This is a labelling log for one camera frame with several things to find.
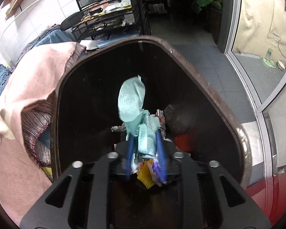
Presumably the crumpled silver wrapper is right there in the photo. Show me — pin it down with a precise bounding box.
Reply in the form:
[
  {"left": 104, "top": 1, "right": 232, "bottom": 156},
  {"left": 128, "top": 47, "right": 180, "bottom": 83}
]
[{"left": 155, "top": 109, "right": 166, "bottom": 139}]

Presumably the teal wrapper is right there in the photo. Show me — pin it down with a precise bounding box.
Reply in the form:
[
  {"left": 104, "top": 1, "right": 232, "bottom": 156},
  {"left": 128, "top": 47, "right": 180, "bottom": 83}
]
[{"left": 118, "top": 76, "right": 161, "bottom": 159}]

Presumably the pink polka dot bedspread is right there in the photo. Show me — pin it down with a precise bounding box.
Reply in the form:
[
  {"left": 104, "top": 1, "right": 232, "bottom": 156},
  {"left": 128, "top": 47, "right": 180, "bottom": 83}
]
[{"left": 0, "top": 42, "right": 86, "bottom": 224}]

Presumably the potted plant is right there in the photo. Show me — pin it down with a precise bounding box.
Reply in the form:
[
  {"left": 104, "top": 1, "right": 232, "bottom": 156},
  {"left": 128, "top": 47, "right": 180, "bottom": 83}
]
[{"left": 196, "top": 0, "right": 224, "bottom": 13}]

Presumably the massage bed with grey cover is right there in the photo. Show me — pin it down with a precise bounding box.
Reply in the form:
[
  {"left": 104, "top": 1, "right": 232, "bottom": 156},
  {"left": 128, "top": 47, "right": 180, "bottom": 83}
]
[{"left": 14, "top": 24, "right": 75, "bottom": 67}]

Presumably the purple plastic bag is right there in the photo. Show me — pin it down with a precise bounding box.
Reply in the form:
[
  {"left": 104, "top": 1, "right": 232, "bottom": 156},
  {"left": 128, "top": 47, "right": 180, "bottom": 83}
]
[{"left": 149, "top": 159, "right": 167, "bottom": 187}]

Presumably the black trash bin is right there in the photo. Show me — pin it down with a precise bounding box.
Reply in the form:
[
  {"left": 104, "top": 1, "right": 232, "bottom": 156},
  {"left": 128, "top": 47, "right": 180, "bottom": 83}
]
[{"left": 51, "top": 35, "right": 252, "bottom": 188}]

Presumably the yellow foam net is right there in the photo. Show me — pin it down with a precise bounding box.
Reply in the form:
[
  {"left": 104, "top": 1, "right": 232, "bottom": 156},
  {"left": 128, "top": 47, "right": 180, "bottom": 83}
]
[{"left": 137, "top": 159, "right": 156, "bottom": 189}]

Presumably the black drawer cart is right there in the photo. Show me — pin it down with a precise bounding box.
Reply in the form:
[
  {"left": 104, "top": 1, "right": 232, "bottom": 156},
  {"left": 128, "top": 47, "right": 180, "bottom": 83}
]
[{"left": 70, "top": 0, "right": 151, "bottom": 41}]

